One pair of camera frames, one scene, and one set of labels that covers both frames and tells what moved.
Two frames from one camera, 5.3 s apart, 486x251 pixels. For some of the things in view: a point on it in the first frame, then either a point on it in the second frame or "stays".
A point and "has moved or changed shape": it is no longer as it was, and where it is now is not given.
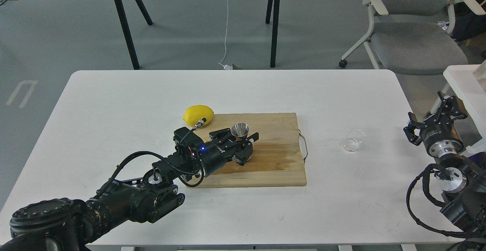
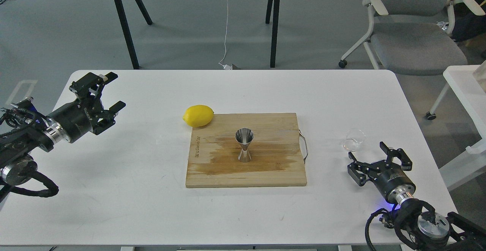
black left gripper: x=212 y=157 to x=78 y=118
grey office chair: x=411 y=22 stays
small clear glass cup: x=354 y=136 stays
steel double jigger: x=240 y=130 has moved or changed shape
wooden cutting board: x=276 y=158 stays
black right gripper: x=440 y=139 to x=394 y=183
